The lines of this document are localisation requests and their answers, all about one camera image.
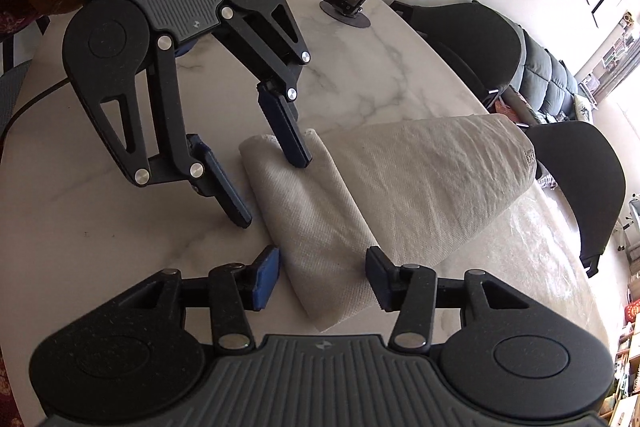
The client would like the white printed pillow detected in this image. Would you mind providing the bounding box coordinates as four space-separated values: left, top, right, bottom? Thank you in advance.
575 94 598 122

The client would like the red floral clothing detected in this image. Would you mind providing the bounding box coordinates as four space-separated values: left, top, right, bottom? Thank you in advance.
0 347 26 427

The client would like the white bookshelf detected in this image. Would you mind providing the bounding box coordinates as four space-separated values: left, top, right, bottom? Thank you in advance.
575 12 640 108

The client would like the black dining chair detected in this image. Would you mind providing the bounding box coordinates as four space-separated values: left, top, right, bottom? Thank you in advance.
390 1 528 110
525 122 626 278

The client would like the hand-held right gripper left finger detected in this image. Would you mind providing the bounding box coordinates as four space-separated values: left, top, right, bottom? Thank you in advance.
107 245 281 354

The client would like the white shopping bag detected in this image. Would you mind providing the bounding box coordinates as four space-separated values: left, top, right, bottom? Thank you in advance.
239 114 538 334

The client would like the black round phone stand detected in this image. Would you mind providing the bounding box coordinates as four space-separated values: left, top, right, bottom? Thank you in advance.
320 0 372 28

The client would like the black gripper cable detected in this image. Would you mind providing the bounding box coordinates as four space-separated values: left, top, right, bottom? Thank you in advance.
0 77 71 142

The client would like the grey sofa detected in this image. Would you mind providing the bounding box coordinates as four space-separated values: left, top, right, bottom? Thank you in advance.
500 27 596 128

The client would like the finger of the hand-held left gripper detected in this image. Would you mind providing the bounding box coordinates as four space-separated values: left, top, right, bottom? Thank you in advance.
72 34 253 229
218 0 314 169

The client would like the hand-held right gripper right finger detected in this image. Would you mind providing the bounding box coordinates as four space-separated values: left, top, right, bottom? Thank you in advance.
366 247 533 354

